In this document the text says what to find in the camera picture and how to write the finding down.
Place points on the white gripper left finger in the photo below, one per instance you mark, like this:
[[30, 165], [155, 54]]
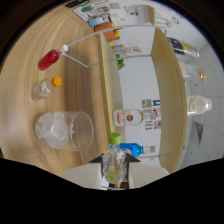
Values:
[[83, 173]]

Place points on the small red liquid bottle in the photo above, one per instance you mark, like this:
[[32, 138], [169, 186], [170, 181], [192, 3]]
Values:
[[48, 60]]

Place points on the wooden wall shelf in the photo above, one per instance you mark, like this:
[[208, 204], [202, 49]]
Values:
[[150, 14]]

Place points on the green potted plant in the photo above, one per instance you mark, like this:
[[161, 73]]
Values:
[[120, 64]]

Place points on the clear glass with ice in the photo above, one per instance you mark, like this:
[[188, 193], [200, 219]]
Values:
[[58, 131]]

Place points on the white blue small bottle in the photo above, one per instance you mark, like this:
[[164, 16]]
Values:
[[96, 21]]

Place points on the clear bottle orange cap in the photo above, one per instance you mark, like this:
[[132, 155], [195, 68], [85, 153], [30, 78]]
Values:
[[42, 90]]

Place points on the glass jar cork lid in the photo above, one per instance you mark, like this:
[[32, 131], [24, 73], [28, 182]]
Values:
[[193, 71]]

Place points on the tall black yellow can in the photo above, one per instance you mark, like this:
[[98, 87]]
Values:
[[183, 48]]

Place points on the clear bottle red label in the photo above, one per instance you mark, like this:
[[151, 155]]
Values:
[[126, 117]]

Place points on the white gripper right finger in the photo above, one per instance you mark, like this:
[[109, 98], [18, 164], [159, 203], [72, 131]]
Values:
[[146, 172]]

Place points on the clear bottle green cap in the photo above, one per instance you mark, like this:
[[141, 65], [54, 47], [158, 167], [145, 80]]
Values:
[[114, 163]]

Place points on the blue liquid bottle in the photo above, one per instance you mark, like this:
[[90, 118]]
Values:
[[135, 149]]

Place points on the white tray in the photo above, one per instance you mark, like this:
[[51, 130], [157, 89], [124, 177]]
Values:
[[85, 12]]

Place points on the white wooden two-tier shelf rack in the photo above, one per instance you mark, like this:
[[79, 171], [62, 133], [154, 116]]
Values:
[[168, 110]]

